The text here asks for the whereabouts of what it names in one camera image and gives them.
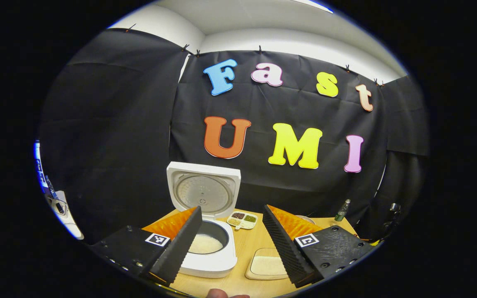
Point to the computer monitor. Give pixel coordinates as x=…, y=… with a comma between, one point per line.
x=39, y=165

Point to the white side desk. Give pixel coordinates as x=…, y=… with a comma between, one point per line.
x=71, y=225

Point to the ceiling light panel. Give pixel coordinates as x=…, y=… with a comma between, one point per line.
x=313, y=4

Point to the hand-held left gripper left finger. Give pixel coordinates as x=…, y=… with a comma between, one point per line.
x=180, y=248

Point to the white oval plate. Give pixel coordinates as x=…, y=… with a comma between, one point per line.
x=307, y=218

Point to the cream tray of rice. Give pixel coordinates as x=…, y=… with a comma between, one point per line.
x=263, y=265

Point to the clear plastic water bottle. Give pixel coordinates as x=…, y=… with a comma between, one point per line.
x=342, y=213

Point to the white rice cooker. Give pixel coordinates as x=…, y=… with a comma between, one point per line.
x=222, y=265

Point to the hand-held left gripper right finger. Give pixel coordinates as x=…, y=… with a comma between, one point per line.
x=284, y=248

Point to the white divided bean dish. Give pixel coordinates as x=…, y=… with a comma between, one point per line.
x=242, y=219

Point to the black handheld device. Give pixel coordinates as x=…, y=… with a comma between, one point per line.
x=59, y=207

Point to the black backdrop cloth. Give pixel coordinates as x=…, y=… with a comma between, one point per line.
x=139, y=145

